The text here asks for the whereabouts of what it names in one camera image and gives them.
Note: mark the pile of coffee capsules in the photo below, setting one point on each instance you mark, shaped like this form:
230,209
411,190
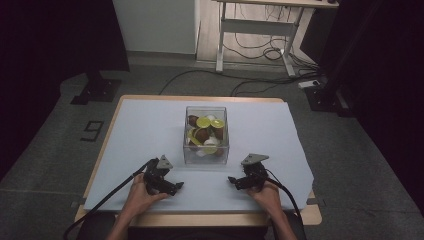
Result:
203,133

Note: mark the black stand base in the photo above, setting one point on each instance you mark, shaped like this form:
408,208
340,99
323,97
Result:
328,100
96,90

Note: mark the person's left hand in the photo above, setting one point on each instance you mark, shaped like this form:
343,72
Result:
138,200

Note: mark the grey tape strip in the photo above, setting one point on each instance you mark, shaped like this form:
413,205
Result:
316,201
78,203

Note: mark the wooden table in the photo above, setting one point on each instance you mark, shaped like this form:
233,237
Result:
200,220

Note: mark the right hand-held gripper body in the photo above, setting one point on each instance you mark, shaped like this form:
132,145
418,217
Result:
256,173

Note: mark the white metal-frame desk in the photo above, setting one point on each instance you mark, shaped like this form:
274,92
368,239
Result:
256,26

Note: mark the white cabinet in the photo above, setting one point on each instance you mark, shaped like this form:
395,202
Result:
155,25

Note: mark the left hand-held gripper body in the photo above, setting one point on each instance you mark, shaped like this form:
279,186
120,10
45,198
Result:
156,176

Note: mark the black curtain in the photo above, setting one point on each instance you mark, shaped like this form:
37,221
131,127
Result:
383,83
50,40

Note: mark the clear plastic box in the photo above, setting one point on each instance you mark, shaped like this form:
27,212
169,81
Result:
206,160

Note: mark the light blue table sheet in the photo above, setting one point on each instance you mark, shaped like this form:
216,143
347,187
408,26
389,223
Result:
146,133

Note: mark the white power strip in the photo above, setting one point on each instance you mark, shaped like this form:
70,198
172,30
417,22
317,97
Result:
308,83

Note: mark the person's right hand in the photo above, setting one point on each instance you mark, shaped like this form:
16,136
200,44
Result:
270,198

